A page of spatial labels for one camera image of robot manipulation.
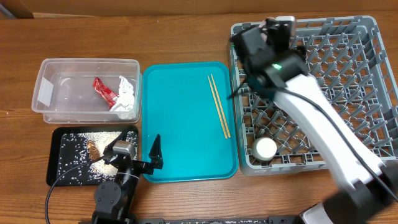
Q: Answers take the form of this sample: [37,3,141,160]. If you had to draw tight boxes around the brown food piece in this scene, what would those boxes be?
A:
[86,140,100,161]

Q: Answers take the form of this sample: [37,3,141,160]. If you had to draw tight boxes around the white tissue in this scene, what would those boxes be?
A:
[110,76,136,119]

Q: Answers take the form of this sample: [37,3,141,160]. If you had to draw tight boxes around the white rice pile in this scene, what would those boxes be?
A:
[57,131,121,186]

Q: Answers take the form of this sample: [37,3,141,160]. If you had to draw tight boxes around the red snack wrapper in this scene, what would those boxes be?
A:
[93,77,119,109]

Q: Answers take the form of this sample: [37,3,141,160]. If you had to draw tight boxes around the wooden chopstick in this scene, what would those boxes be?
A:
[207,76,228,139]
[209,74,231,138]

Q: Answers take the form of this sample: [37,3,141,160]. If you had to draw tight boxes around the large white pink plate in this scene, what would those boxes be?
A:
[259,20,267,42]

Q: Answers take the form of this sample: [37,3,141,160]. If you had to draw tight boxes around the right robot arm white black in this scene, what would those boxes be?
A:
[230,16,397,223]

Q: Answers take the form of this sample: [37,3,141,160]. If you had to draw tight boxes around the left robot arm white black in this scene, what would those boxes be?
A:
[91,133,164,223]

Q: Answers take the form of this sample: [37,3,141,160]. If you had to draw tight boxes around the grey dishwasher rack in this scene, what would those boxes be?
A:
[229,16,397,176]

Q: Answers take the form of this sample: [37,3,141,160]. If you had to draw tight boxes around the teal plastic tray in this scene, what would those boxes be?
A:
[141,62,238,183]

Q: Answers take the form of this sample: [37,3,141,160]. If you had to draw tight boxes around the black tray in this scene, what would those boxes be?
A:
[46,125,138,186]

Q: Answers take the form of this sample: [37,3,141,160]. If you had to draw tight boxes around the clear plastic bin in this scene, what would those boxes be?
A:
[31,58,142,124]

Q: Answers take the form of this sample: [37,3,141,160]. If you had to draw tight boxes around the white cup in rack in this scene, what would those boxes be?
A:
[251,138,277,161]

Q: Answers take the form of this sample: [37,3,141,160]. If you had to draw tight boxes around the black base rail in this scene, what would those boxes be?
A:
[137,215,303,224]

